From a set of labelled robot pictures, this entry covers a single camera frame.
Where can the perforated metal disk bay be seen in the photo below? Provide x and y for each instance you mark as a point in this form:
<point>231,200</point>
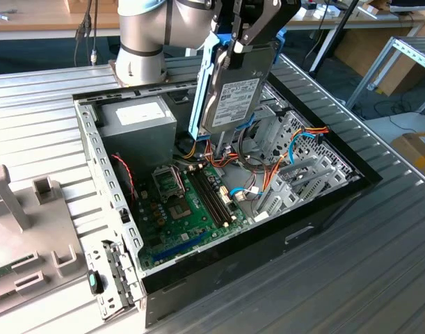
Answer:
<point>285,198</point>

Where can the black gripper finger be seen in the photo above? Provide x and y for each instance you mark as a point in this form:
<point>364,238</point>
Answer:
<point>217,15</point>
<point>268,17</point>

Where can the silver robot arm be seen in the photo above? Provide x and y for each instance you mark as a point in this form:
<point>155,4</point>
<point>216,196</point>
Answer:
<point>142,31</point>

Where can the black open PC case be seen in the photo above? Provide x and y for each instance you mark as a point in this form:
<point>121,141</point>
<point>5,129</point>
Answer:
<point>268,250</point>

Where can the aluminium frame shelf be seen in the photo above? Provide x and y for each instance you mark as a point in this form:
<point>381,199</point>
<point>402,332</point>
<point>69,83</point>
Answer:
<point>415,54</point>

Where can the cardboard box with label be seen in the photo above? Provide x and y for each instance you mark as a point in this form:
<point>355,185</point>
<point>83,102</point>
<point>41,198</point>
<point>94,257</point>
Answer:
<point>415,153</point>

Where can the metal slot retainer bracket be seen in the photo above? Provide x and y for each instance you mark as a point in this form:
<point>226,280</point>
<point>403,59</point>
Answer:
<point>94,255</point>

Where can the black RAM slot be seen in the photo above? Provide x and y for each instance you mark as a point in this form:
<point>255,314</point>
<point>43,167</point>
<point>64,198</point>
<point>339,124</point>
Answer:
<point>214,198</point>
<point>210,198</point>
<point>221,198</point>
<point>217,198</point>

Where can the large cardboard box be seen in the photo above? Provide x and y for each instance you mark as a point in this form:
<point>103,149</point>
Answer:
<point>365,52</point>

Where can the black latch with teal tab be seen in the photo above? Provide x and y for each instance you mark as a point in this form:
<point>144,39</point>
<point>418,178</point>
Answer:
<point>93,282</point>

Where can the blue expansion slot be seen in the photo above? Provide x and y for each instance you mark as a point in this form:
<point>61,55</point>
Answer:
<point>179,247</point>

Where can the black stand pole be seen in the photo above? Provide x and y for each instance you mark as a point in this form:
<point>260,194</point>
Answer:
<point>332,36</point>

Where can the green motherboard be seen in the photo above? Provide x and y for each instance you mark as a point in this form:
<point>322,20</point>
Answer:
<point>174,228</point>

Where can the grey power supply unit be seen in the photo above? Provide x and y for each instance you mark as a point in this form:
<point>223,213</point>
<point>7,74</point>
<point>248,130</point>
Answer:
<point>139,139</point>

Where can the grey metal drive cage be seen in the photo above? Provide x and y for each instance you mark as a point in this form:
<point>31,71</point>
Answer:
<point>264,113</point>

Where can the green RAM stick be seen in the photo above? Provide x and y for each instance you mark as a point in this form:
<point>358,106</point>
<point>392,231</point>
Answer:
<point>5,270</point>

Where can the grey parts rack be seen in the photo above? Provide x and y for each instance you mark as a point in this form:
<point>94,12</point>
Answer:
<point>31,226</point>

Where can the hard disk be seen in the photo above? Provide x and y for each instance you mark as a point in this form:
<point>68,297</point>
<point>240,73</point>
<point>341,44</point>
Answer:
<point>233,97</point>

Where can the wooden box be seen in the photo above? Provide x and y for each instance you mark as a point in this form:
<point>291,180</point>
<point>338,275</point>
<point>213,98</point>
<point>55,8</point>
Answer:
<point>73,5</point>

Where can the wooden desk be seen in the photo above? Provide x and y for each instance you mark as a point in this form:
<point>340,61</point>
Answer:
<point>41,21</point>
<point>354,21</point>

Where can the white table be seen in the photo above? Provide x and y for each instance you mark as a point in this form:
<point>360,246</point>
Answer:
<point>380,125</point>

